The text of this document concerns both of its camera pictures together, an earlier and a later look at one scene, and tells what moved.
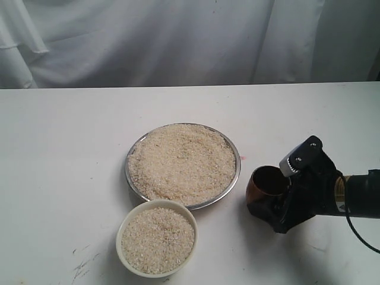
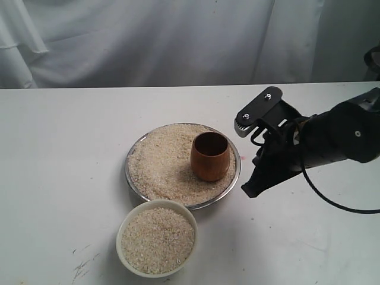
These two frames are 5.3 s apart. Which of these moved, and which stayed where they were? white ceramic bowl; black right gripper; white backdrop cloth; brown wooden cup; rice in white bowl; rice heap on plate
Moved: black right gripper; brown wooden cup
Stayed: white backdrop cloth; rice heap on plate; rice in white bowl; white ceramic bowl
